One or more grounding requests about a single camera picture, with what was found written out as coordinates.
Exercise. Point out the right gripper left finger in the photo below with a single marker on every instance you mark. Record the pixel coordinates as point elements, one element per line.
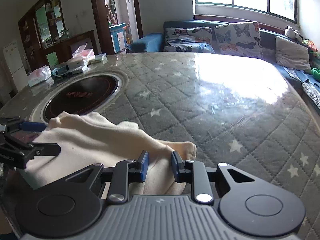
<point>124,173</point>

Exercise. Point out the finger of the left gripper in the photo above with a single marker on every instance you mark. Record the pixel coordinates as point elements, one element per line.
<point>32,126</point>
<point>38,149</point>

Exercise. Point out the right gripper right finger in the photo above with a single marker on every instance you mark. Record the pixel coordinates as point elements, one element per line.
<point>196,174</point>

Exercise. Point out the cream knit garment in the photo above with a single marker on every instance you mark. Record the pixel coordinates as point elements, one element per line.
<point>91,138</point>

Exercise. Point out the teal flat device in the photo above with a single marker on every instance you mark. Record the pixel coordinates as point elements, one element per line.
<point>61,71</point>

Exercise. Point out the white refrigerator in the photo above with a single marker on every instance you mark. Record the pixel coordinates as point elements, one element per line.
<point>15,66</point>

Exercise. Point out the round induction cooktop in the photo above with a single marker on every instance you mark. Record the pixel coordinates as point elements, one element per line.
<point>81,95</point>

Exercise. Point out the grey star quilted tablecloth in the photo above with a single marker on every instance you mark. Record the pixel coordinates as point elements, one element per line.
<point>236,110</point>

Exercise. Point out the dark wooden display cabinet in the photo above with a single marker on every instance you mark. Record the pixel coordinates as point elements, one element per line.
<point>46,39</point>

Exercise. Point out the pink tissue box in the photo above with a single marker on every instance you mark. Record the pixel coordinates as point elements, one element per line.
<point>86,54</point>

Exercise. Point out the green booklet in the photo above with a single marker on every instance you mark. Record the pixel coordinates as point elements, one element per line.
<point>101,58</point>

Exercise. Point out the light blue small cabinet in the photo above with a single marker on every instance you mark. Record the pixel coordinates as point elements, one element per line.
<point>118,35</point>

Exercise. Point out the butterfly pillow lying flat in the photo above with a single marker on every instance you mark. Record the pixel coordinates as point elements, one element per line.
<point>194,40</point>

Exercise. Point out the butterfly pillow upright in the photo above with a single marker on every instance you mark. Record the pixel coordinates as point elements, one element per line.
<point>239,39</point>

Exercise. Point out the blue corner sofa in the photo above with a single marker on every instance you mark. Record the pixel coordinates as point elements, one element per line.
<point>154,42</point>

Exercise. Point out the grey cushion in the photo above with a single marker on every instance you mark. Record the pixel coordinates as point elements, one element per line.
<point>292,55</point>

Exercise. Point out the green plastic bowl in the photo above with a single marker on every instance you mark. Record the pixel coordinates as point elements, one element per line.
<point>316,73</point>

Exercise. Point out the white plush toy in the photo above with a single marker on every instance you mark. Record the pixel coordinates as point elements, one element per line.
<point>293,34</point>

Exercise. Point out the colourful plush toys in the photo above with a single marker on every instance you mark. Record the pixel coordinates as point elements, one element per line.
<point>311,46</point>

